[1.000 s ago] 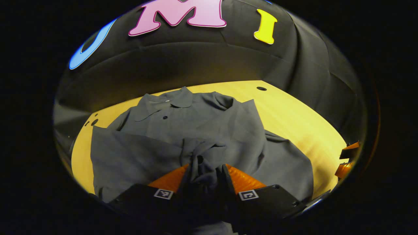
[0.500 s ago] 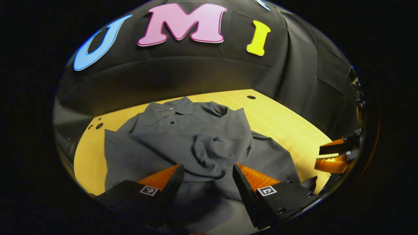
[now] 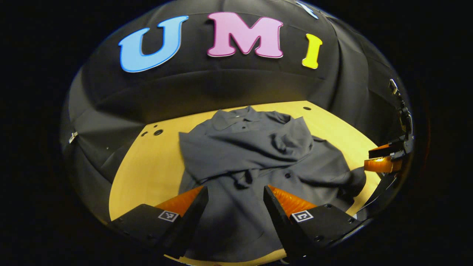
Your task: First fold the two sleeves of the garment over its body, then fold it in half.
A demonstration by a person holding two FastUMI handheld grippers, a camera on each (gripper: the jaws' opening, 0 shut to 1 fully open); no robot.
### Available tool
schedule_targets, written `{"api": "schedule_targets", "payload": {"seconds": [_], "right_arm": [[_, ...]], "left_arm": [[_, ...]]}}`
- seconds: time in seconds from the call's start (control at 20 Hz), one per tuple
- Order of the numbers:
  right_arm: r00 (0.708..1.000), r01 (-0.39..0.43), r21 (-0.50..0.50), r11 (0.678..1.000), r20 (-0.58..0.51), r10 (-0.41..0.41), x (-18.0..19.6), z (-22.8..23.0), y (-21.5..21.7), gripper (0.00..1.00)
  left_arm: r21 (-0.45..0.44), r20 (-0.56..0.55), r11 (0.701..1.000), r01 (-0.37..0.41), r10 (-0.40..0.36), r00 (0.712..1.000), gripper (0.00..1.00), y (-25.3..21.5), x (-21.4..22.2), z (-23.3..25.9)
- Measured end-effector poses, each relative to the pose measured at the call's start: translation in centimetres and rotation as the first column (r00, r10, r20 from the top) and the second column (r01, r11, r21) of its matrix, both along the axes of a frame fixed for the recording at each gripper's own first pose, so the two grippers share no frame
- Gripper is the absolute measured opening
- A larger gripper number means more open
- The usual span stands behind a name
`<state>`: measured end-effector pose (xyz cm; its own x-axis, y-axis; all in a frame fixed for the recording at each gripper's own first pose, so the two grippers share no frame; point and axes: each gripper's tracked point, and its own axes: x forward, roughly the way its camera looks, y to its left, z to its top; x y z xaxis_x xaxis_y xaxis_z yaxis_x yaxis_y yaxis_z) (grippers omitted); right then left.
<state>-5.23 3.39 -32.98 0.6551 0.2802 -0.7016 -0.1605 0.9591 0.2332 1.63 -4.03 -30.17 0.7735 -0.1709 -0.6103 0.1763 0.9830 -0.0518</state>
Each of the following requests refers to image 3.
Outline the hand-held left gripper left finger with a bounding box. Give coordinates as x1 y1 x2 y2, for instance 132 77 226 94
107 185 210 260

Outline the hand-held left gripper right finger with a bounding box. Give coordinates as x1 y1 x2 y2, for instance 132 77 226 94
263 185 363 260

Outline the grey polo shirt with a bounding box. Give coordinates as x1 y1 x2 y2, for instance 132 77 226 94
178 106 367 263

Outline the black backdrop cloth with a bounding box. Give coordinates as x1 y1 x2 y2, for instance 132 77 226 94
61 0 414 222

